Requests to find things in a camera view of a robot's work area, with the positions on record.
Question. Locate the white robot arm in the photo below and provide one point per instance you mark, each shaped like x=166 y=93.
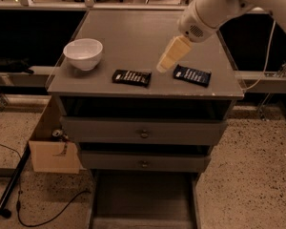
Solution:
x=226 y=10

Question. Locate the grey drawer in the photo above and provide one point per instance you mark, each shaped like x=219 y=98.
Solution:
x=143 y=200
x=143 y=131
x=140 y=162

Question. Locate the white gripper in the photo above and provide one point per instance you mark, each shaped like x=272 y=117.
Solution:
x=193 y=26

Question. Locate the metal can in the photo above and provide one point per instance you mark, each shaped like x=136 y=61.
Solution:
x=58 y=133

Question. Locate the grey drawer cabinet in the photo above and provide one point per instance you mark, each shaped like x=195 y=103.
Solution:
x=134 y=40

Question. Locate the cardboard box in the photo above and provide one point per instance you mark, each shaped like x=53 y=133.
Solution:
x=50 y=154

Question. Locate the grey bottom drawer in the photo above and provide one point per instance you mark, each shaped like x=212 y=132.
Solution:
x=143 y=200

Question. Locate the grey middle drawer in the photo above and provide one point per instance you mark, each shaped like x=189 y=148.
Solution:
x=140 y=162

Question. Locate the white ceramic bowl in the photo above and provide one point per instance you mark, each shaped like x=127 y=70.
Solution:
x=84 y=54

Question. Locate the grey top drawer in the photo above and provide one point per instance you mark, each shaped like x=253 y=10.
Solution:
x=143 y=131

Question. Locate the black chocolate rxbar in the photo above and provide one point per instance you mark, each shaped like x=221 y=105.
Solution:
x=134 y=78

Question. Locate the black bar on floor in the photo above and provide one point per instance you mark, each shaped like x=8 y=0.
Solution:
x=14 y=176

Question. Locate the black object on ledge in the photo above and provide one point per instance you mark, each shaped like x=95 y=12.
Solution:
x=9 y=65

